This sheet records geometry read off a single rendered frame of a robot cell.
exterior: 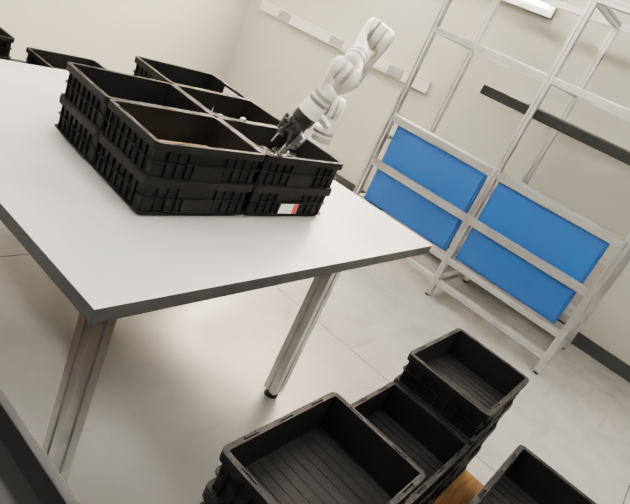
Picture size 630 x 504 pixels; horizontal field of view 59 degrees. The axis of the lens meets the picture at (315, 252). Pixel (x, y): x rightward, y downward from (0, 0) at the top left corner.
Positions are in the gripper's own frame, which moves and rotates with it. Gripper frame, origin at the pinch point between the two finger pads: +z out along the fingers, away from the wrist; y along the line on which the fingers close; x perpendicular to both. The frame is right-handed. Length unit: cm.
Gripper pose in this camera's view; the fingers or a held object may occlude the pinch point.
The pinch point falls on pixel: (279, 145)
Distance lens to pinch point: 188.8
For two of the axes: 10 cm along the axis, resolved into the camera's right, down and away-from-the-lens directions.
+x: 6.4, 2.3, 7.3
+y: 3.8, 7.3, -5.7
